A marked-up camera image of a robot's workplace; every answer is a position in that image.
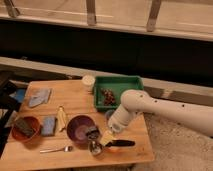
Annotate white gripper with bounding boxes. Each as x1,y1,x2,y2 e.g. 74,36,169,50
100,106,136,146

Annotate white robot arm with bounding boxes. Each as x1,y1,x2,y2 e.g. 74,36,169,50
107,89,213,138

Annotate small metal cup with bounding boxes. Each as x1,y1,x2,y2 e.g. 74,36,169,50
88,140,103,156

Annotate small blue cup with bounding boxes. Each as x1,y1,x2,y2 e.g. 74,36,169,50
105,110,115,121

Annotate white cup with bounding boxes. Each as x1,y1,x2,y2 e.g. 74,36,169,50
82,75,95,92

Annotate orange round fruit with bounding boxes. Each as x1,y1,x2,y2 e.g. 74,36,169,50
107,146,121,153

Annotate purple bowl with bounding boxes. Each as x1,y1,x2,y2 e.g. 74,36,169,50
67,115,95,145

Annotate dark grape bunch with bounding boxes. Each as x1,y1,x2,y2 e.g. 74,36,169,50
101,89,116,106

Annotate silver fork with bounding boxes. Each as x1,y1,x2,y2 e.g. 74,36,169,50
40,146,73,154

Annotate green plastic tray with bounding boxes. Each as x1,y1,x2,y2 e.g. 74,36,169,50
93,76,143,112

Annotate yellow banana toy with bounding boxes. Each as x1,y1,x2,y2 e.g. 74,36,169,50
57,106,67,132

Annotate blue sponge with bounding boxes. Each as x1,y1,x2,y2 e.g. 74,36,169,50
41,116,56,136

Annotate grey-blue cloth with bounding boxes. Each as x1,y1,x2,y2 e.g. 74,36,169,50
28,88,51,108

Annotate orange-red bowl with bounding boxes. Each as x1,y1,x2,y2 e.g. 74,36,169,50
11,116,41,143

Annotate dark green sponge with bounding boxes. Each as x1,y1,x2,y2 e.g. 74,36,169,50
15,118,35,137

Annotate blue item at table edge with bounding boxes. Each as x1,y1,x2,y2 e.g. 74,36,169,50
11,88,26,103

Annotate black chair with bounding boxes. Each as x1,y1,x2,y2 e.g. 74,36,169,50
0,71,21,156

